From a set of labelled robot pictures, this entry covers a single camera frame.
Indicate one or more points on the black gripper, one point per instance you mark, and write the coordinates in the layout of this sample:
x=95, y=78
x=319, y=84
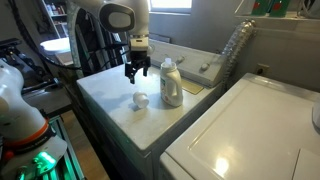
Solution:
x=138, y=58

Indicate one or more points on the white detergent lid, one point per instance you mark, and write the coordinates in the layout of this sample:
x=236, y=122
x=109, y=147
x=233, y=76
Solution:
x=141, y=99

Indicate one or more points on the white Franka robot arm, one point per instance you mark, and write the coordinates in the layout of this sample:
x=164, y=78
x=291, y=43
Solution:
x=141, y=20

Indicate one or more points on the white detergent bottle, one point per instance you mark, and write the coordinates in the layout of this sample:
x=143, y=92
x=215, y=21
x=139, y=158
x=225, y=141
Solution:
x=171, y=86

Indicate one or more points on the white dryer knob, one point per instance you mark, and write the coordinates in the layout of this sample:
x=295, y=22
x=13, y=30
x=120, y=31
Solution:
x=204, y=66
x=180, y=59
x=151, y=49

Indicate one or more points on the grey-white dryer machine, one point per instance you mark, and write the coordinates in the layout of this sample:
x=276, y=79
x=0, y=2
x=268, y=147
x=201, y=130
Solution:
x=133, y=126

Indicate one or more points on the yellow paper sheet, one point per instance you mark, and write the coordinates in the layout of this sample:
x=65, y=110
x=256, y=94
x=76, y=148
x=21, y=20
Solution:
x=192, y=87

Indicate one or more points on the bright window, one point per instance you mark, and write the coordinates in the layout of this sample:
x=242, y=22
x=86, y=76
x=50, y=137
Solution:
x=170, y=4

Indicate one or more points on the white round tabletop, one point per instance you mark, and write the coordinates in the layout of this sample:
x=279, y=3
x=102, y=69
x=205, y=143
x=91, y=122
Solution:
x=55, y=45

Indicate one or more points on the grey side table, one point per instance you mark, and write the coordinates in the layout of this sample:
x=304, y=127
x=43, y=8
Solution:
x=46, y=98

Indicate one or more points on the white washing machine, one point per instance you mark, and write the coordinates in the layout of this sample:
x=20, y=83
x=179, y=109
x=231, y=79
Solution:
x=250, y=133

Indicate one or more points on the green box with red mark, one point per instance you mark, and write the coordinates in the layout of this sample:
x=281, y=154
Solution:
x=278, y=7
x=259, y=6

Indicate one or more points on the beige wall outlet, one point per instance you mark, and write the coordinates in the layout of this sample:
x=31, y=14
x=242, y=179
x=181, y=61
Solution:
x=262, y=69

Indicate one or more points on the black camera stand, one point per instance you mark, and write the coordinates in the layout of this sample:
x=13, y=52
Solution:
x=13, y=50

